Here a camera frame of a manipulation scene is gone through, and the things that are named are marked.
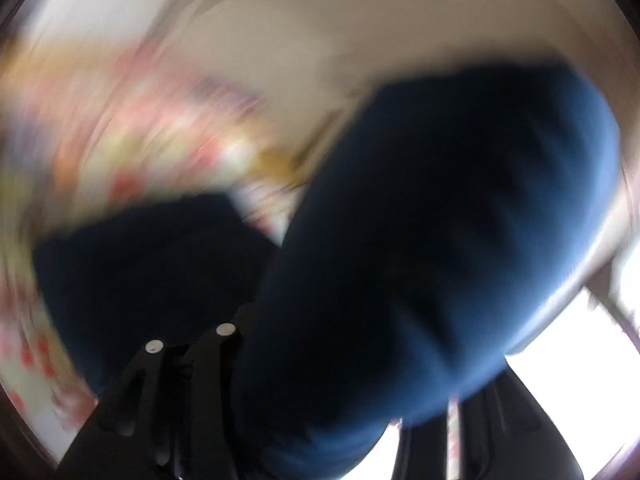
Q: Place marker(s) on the floral blanket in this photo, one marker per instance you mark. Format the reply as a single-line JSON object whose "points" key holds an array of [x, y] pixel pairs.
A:
{"points": [[125, 150]]}

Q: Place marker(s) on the blue padded jacket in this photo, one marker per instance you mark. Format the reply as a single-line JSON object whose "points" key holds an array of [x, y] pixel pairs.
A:
{"points": [[425, 240]]}

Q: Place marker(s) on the bright window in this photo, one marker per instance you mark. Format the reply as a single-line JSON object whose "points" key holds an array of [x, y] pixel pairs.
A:
{"points": [[585, 360]]}

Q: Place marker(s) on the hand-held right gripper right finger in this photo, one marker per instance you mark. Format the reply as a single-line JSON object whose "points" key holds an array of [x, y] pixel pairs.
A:
{"points": [[500, 425]]}

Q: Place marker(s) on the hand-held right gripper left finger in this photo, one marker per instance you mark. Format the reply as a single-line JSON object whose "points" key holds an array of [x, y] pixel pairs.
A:
{"points": [[200, 360]]}

